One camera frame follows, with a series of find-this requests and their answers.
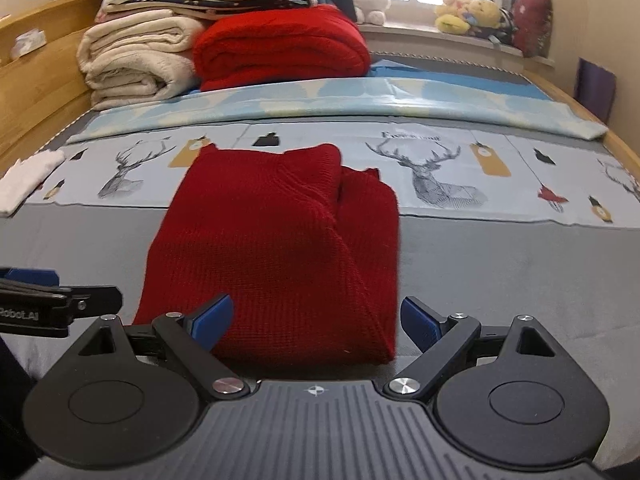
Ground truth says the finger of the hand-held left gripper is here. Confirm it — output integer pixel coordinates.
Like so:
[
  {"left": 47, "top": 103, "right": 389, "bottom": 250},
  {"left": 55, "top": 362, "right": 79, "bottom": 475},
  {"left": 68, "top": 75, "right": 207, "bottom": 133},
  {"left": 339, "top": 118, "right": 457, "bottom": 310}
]
[
  {"left": 0, "top": 267, "right": 69, "bottom": 296},
  {"left": 66, "top": 285, "right": 124, "bottom": 322}
]

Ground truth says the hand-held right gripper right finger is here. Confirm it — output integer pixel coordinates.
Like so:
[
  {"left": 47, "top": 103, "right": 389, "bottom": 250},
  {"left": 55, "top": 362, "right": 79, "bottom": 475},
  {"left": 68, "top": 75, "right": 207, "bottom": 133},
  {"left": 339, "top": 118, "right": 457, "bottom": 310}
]
[{"left": 383, "top": 296, "right": 559, "bottom": 404}]

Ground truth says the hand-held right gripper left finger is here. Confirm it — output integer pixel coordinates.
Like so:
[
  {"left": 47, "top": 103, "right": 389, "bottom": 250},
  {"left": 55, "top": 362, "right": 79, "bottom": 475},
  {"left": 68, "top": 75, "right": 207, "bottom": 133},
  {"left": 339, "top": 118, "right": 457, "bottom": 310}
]
[{"left": 69, "top": 293, "right": 252, "bottom": 403}]

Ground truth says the red knit sweater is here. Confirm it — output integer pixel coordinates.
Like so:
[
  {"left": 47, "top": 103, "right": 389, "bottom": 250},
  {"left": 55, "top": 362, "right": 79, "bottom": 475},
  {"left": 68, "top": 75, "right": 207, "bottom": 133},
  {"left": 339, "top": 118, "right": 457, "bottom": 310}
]
[{"left": 132, "top": 143, "right": 401, "bottom": 366}]

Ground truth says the small white cloth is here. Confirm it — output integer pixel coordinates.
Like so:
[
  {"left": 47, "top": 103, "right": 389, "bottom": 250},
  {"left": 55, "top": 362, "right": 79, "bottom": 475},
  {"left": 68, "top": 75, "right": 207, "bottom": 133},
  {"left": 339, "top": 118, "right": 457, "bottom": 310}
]
[{"left": 0, "top": 149, "right": 67, "bottom": 219}]

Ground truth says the grey table cloth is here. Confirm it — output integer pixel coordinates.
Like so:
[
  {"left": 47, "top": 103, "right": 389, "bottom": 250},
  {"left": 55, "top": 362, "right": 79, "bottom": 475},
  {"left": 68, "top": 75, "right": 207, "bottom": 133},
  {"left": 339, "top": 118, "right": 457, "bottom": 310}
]
[{"left": 0, "top": 0, "right": 640, "bottom": 182}]

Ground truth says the clear plastic bag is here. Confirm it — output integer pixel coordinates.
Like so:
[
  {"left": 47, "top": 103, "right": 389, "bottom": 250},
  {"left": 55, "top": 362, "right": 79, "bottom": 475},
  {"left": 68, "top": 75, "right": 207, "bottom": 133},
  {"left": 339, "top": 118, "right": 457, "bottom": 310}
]
[{"left": 11, "top": 30, "right": 49, "bottom": 59}]

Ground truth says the light blue blanket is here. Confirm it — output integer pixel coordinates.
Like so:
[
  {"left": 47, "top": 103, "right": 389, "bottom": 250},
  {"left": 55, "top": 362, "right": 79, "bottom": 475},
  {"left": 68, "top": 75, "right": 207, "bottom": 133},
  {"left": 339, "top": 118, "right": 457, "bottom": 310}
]
[{"left": 67, "top": 62, "right": 609, "bottom": 144}]

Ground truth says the folded cream quilt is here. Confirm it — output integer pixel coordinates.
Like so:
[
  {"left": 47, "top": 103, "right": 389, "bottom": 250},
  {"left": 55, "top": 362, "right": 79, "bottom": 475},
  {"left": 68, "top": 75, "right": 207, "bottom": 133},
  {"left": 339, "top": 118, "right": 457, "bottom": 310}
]
[{"left": 76, "top": 15, "right": 202, "bottom": 111}]

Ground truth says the folded red blanket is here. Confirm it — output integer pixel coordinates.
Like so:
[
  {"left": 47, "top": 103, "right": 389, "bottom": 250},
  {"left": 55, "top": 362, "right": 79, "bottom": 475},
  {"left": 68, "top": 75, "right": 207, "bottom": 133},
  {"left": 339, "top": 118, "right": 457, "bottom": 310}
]
[{"left": 192, "top": 4, "right": 372, "bottom": 94}]

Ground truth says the white window sill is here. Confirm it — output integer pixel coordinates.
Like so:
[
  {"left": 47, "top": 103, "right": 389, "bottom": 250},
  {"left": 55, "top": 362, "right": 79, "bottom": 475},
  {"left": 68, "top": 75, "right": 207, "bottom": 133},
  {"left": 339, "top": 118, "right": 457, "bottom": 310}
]
[{"left": 360, "top": 22, "right": 557, "bottom": 69}]

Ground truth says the purple box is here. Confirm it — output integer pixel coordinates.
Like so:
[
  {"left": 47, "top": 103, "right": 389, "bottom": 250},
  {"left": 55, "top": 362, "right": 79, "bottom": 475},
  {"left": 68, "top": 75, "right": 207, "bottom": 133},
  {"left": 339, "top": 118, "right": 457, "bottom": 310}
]
[{"left": 574, "top": 57, "right": 617, "bottom": 124}]

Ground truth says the black white patterned cloth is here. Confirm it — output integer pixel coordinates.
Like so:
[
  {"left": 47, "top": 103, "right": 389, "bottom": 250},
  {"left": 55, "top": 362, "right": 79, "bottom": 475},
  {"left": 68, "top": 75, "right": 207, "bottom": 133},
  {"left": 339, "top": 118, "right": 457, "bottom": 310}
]
[{"left": 467, "top": 10, "right": 516, "bottom": 45}]

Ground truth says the yellow plush toy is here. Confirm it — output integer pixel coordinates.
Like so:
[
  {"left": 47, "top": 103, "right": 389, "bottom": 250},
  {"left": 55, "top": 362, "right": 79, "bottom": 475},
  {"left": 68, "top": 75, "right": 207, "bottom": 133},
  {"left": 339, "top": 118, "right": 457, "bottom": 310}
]
[
  {"left": 465, "top": 0, "right": 502, "bottom": 29},
  {"left": 434, "top": 0, "right": 472, "bottom": 35}
]

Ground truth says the dark patterned folded cloth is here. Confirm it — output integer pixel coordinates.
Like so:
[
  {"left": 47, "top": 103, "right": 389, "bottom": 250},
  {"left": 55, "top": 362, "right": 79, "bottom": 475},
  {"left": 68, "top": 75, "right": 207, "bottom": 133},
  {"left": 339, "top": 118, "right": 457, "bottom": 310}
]
[{"left": 102, "top": 0, "right": 319, "bottom": 24}]

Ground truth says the dark red cushion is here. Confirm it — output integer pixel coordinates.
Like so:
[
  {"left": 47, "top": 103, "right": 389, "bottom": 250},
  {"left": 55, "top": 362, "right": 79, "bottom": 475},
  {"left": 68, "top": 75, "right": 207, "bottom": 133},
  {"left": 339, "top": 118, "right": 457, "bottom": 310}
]
[{"left": 511, "top": 0, "right": 554, "bottom": 59}]

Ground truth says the white plush bear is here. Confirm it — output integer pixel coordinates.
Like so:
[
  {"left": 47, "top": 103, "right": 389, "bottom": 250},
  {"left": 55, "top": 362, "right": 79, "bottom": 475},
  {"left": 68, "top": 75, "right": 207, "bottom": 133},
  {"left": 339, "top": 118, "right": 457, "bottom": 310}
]
[{"left": 352, "top": 0, "right": 391, "bottom": 26}]

